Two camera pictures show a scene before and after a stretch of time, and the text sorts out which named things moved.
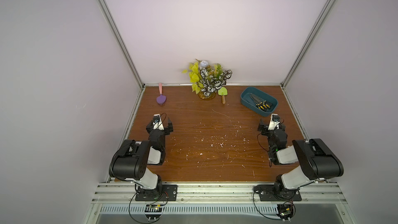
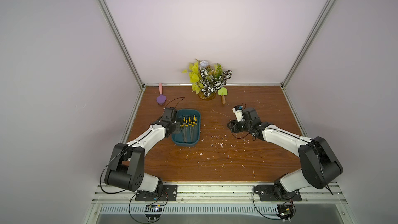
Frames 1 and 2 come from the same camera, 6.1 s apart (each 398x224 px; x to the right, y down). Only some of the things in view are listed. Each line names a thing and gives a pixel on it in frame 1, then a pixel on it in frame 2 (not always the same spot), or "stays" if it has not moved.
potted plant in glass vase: [207, 79] stays
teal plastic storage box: [258, 101] -> [189, 134]
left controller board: [153, 212] stays
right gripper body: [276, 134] -> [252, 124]
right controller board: [285, 211] stays
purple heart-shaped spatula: [161, 98] stays
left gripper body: [166, 131] -> [175, 126]
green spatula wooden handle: [223, 92] stays
